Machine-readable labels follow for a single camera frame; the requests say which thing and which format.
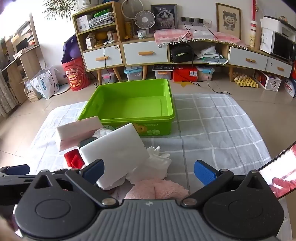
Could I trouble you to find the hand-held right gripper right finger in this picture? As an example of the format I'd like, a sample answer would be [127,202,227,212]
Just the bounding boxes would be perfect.
[181,160,270,207]

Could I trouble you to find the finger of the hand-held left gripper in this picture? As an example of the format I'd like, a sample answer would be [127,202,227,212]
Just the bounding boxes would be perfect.
[0,164,30,178]
[0,176,38,186]

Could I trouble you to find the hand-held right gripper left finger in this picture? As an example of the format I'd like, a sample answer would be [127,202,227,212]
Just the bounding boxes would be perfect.
[28,159,119,208]

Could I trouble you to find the red white plush toy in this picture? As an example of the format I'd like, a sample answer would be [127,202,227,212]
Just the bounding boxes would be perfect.
[64,149,85,169]

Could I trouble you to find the white cloth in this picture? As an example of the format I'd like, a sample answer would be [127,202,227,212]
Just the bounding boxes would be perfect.
[92,128,114,140]
[126,146,172,184]

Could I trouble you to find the pink fluffy cloth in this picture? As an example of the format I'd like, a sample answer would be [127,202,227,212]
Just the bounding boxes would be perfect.
[124,178,189,200]

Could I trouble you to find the green plastic bin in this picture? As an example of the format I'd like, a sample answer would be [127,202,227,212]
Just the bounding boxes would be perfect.
[77,79,175,137]

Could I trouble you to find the grey white checkered blanket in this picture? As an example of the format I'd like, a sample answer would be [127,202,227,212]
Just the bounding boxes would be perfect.
[23,93,273,205]

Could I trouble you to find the shiny curved panel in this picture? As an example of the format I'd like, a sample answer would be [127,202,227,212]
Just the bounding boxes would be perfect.
[258,142,296,200]

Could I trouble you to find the round white stand base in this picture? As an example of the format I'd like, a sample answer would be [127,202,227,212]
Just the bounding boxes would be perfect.
[53,83,70,95]

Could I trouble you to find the white shopping bag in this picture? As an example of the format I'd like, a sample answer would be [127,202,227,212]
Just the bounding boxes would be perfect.
[30,66,60,100]

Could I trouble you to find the clear storage box pink contents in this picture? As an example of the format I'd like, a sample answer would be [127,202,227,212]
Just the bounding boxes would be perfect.
[101,71,117,84]

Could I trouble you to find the red printed bucket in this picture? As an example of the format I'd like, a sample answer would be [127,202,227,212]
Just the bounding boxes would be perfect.
[62,57,90,91]

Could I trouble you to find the yellow egg tray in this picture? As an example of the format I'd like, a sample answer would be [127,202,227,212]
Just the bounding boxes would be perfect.
[232,72,259,89]

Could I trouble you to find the red cardboard box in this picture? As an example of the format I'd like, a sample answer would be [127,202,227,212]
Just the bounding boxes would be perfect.
[173,66,199,82]

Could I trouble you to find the clear storage box blue lid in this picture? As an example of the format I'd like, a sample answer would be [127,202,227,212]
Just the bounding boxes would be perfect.
[124,66,143,81]

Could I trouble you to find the clear storage box black top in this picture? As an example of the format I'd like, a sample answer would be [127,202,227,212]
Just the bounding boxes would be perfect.
[152,65,174,80]

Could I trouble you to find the wooden bookshelf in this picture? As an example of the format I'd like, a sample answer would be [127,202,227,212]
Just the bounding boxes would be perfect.
[0,13,47,105]

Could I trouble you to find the white red carton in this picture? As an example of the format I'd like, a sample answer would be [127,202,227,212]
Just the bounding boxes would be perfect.
[254,71,282,92]

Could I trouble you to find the pile of folded fabrics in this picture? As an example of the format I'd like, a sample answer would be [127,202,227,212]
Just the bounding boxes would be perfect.
[194,46,228,65]

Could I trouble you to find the black bag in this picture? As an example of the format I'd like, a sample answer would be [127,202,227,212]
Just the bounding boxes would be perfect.
[170,44,195,63]

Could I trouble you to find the blue red printed box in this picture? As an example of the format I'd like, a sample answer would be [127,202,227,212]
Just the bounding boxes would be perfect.
[283,77,296,98]

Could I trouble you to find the long wooden tv cabinet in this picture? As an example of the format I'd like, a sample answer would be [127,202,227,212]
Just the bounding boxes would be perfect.
[121,35,294,82]

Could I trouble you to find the small white carton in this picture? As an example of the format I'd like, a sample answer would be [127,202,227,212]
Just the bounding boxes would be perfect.
[85,32,96,50]

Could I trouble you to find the tall wooden shelf cabinet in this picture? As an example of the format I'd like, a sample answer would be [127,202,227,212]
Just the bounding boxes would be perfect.
[72,1,126,85]

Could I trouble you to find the yellow toy on shelf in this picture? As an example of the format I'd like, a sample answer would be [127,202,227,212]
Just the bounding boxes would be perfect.
[95,31,108,45]

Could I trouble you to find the pink cabinet cloth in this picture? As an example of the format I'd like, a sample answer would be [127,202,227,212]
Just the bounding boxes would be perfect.
[154,29,249,48]

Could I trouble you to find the white red tube ornament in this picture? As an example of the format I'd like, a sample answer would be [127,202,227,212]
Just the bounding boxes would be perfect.
[249,20,259,48]

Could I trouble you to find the yellow bottle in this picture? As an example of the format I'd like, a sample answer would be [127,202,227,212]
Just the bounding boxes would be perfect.
[125,21,134,39]

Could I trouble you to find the white box on shelf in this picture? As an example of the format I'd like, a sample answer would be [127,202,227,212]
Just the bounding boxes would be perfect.
[76,15,93,32]

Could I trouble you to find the black microwave oven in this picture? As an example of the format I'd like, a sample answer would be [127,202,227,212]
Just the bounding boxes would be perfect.
[270,31,296,63]

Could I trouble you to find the stack of papers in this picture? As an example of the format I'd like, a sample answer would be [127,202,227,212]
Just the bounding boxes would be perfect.
[89,11,115,29]

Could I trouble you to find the framed cartoon girl picture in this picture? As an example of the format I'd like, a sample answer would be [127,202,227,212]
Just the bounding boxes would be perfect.
[216,3,241,40]

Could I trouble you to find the small white desk fan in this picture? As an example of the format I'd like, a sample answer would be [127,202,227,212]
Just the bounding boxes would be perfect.
[134,10,155,39]

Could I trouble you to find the framed cat picture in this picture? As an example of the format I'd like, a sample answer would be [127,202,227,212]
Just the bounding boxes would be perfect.
[151,5,178,30]

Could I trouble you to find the white appliance box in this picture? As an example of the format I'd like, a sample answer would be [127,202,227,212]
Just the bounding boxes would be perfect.
[260,16,296,35]

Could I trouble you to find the green potted plant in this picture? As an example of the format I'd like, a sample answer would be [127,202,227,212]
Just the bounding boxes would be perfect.
[43,0,78,16]

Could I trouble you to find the black power cable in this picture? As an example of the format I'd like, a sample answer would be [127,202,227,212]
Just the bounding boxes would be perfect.
[91,43,110,93]
[180,23,232,95]

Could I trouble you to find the white drawer wooden handle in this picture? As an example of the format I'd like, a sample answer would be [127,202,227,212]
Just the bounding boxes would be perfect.
[123,41,168,65]
[83,45,123,71]
[265,57,293,78]
[228,47,269,71]

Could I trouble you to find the white wall socket panel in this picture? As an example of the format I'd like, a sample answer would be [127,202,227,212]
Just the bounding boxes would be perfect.
[180,17,211,27]

